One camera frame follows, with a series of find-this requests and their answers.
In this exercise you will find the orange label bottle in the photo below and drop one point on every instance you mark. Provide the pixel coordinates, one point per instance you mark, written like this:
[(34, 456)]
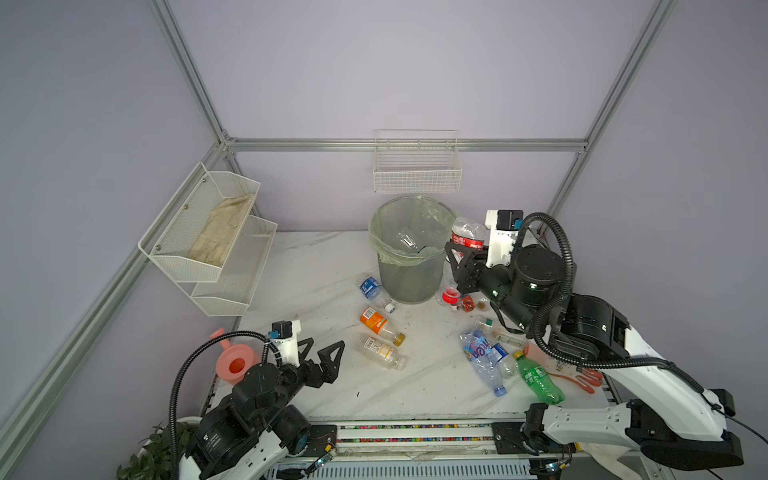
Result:
[(381, 326)]

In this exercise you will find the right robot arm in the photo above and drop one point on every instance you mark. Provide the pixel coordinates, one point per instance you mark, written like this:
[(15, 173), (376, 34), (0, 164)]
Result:
[(673, 420)]

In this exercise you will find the white cotton glove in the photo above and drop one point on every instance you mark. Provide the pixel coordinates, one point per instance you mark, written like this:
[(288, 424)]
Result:
[(608, 456)]

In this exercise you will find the beige cloth in shelf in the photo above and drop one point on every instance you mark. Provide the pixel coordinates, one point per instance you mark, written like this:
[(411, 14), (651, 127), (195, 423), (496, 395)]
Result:
[(216, 239)]

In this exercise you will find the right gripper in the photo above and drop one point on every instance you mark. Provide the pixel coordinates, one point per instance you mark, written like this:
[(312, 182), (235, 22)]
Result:
[(460, 272)]

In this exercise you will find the white wire wall basket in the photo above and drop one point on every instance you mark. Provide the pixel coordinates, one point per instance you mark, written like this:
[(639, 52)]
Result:
[(416, 161)]

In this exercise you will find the green soda bottle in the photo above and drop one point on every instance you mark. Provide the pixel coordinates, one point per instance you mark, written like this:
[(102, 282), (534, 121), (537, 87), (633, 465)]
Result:
[(538, 380)]

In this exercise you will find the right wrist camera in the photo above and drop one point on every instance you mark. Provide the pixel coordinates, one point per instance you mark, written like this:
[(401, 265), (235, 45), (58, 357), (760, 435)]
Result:
[(503, 237)]

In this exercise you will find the red label bottle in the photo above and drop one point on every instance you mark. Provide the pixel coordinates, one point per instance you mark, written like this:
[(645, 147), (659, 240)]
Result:
[(469, 233)]

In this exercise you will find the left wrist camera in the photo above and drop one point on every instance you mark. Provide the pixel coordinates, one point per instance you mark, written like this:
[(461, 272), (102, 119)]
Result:
[(285, 336)]

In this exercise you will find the potted green plant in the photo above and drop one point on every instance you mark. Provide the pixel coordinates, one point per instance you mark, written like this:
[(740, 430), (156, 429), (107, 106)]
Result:
[(153, 461)]

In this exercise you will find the blue label bottle by bin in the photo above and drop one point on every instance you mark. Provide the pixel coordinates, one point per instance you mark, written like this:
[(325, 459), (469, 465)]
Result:
[(375, 294)]

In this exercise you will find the red coated glove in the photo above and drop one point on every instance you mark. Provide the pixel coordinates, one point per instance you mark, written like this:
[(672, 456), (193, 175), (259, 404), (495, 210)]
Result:
[(586, 379)]

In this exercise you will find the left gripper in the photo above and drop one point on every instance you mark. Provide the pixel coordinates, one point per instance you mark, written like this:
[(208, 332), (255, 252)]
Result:
[(328, 370)]

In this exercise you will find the white mesh two-tier shelf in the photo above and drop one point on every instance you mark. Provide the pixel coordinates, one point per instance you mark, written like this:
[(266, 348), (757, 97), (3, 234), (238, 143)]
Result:
[(216, 291)]

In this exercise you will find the pink watering can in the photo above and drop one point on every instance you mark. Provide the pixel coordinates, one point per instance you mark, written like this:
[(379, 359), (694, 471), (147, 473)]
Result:
[(235, 361)]

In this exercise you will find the green plastic bin liner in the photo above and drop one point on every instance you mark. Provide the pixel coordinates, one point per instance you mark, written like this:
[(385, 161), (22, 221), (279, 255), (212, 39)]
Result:
[(427, 217)]

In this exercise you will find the yellow label clear bottle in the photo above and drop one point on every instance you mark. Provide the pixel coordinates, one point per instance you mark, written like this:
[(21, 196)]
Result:
[(382, 354)]

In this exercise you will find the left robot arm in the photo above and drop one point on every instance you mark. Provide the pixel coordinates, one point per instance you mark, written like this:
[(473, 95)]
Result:
[(256, 425)]

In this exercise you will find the grey mesh waste bin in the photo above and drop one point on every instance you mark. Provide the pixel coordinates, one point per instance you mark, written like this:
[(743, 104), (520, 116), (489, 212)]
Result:
[(414, 284)]

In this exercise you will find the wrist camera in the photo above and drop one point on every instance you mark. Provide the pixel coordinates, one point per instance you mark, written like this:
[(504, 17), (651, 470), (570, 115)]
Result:
[(285, 336), (503, 237)]

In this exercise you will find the small blue label bottle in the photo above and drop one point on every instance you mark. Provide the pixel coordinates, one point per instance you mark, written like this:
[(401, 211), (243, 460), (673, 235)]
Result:
[(502, 361)]

